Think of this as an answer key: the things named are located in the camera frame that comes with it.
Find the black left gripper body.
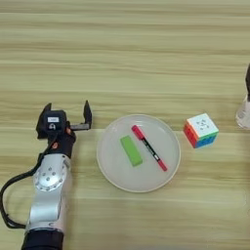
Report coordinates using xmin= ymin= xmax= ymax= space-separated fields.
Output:
xmin=45 ymin=122 xmax=91 ymax=159

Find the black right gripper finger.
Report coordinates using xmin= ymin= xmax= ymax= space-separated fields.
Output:
xmin=244 ymin=62 xmax=250 ymax=102

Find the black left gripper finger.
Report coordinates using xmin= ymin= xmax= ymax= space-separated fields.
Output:
xmin=35 ymin=103 xmax=53 ymax=140
xmin=82 ymin=100 xmax=93 ymax=125

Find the clear red-capped water bottle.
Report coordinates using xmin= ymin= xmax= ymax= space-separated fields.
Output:
xmin=234 ymin=95 xmax=250 ymax=130

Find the multicoloured puzzle cube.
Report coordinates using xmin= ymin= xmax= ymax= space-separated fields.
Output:
xmin=183 ymin=112 xmax=220 ymax=149

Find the red and black marker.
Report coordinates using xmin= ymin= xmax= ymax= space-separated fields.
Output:
xmin=131 ymin=124 xmax=168 ymax=172

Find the black labelled box left gripper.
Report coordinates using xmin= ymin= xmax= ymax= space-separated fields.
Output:
xmin=41 ymin=109 xmax=68 ymax=131

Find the green rectangular block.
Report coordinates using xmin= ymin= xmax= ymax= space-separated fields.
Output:
xmin=119 ymin=135 xmax=144 ymax=168

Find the round beige plate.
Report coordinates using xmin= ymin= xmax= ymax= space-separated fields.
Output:
xmin=96 ymin=113 xmax=182 ymax=193

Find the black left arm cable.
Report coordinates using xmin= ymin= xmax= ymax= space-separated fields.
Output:
xmin=0 ymin=143 xmax=57 ymax=229

